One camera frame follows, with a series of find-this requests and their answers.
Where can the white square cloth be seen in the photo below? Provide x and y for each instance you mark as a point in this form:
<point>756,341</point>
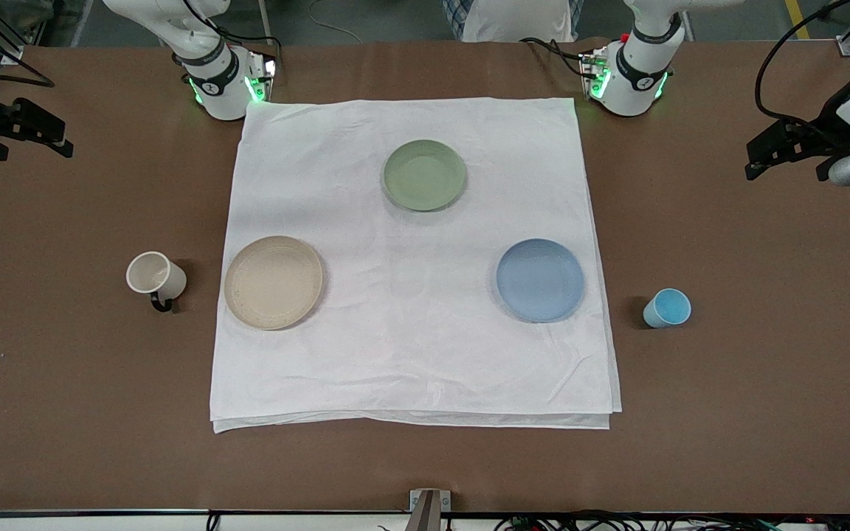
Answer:
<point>410,354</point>

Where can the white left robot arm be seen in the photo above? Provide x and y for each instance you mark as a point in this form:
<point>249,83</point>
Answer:
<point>635,74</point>

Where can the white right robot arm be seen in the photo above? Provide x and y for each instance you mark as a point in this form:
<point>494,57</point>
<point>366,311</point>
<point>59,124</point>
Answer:
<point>215,77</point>

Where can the light blue cup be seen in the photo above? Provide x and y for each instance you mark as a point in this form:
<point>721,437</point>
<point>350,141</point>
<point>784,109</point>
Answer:
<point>667,308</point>

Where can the green round plate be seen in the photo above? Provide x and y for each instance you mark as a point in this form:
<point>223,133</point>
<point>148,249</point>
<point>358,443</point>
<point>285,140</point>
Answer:
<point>425,175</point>

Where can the metal arm base connector plate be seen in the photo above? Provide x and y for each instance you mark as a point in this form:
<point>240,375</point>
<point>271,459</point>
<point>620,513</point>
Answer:
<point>261,77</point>
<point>593,74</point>

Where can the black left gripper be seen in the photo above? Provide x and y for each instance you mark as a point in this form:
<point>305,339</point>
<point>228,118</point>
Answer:
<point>826,122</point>

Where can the beige round plate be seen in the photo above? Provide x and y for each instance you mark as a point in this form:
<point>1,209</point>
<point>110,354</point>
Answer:
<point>273,283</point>

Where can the blue round plate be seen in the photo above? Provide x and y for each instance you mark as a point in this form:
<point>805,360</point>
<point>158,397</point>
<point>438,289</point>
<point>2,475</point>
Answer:
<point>540,280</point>

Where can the person in white apron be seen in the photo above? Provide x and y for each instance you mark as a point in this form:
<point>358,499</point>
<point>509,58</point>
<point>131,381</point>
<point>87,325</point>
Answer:
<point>513,18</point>

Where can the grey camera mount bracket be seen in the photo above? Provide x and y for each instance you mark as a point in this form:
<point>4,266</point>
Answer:
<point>429,509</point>

